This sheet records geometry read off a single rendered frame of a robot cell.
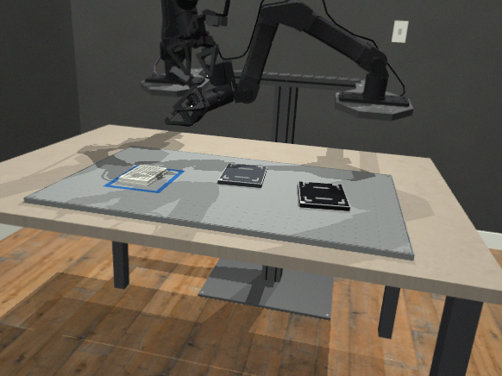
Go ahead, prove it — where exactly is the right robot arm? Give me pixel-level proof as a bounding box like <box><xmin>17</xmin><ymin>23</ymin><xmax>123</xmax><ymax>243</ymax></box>
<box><xmin>145</xmin><ymin>0</ymin><xmax>228</xmax><ymax>85</ymax></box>

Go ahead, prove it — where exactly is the white well plate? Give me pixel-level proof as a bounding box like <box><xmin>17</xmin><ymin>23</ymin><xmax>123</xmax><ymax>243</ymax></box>
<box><xmin>118</xmin><ymin>165</ymin><xmax>168</xmax><ymax>186</ymax></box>

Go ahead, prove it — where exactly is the blue tape outline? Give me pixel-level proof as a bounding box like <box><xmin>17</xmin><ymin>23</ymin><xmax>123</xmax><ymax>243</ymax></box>
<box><xmin>105</xmin><ymin>166</ymin><xmax>184</xmax><ymax>193</ymax></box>

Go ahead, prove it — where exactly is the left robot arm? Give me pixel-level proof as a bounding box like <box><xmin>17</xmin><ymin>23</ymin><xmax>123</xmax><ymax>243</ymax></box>
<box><xmin>210</xmin><ymin>0</ymin><xmax>410</xmax><ymax>107</ymax></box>

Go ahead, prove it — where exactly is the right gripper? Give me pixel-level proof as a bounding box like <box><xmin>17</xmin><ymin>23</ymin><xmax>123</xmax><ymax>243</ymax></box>
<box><xmin>166</xmin><ymin>9</ymin><xmax>224</xmax><ymax>78</ymax></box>

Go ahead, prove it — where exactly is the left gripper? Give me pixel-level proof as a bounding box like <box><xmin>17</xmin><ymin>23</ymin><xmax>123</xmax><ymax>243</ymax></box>
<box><xmin>165</xmin><ymin>74</ymin><xmax>221</xmax><ymax>127</ymax></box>

